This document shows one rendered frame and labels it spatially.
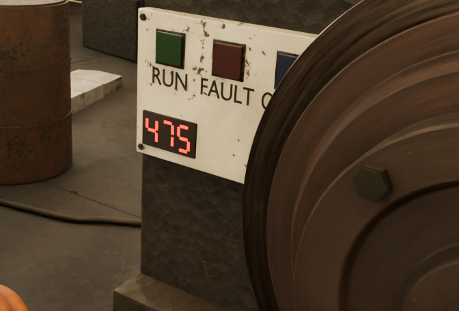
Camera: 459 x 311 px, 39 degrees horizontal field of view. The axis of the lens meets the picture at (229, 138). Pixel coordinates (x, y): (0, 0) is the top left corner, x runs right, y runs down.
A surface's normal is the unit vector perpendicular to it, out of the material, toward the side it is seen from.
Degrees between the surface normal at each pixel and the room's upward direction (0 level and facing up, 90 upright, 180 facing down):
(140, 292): 0
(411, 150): 90
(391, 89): 45
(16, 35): 90
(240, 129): 90
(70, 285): 0
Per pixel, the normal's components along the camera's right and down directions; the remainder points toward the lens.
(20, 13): 0.44, 0.33
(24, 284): 0.06, -0.94
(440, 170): -0.54, 0.25
